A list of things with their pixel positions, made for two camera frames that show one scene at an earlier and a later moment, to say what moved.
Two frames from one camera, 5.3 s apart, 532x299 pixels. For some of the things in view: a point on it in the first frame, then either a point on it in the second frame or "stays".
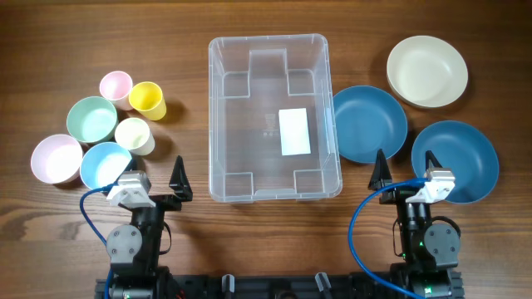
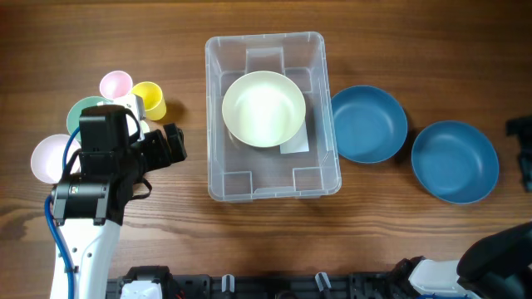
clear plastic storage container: [273, 134] stays
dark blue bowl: [366, 120] stays
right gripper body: [399, 195] to [521, 135]
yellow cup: [146, 99] stays
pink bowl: [56, 159] stays
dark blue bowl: [467, 150] stays
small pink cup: [116, 86] stays
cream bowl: [426, 71] to [263, 109]
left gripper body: [159, 201] to [173, 142]
